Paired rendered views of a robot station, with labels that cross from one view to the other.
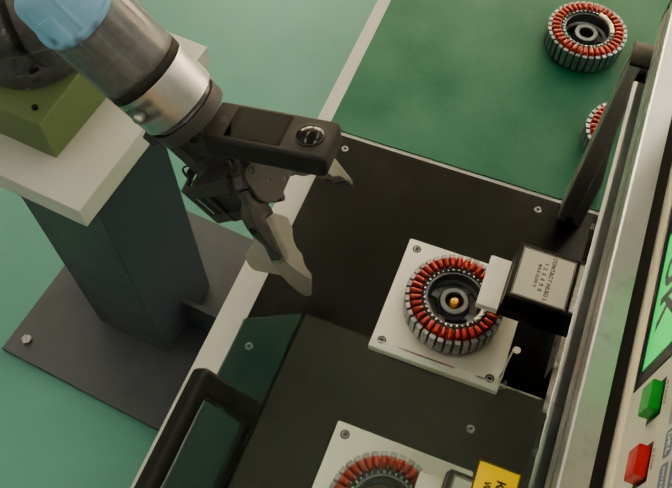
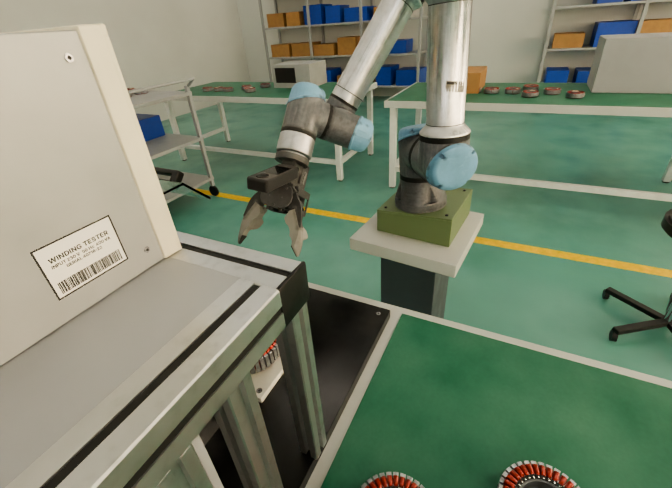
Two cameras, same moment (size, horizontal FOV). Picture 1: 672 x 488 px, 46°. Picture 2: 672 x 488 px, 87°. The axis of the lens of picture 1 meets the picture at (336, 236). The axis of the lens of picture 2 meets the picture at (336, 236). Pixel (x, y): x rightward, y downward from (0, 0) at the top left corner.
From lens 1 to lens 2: 0.89 m
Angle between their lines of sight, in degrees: 67
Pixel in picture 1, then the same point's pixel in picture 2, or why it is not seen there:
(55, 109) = (386, 213)
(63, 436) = not seen: hidden behind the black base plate
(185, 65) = (291, 135)
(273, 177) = (271, 197)
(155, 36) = (294, 119)
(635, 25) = not seen: outside the picture
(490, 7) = (561, 427)
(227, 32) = not seen: hidden behind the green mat
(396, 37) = (493, 351)
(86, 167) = (372, 237)
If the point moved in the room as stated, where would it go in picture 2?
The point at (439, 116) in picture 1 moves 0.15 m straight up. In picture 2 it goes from (417, 372) to (422, 311)
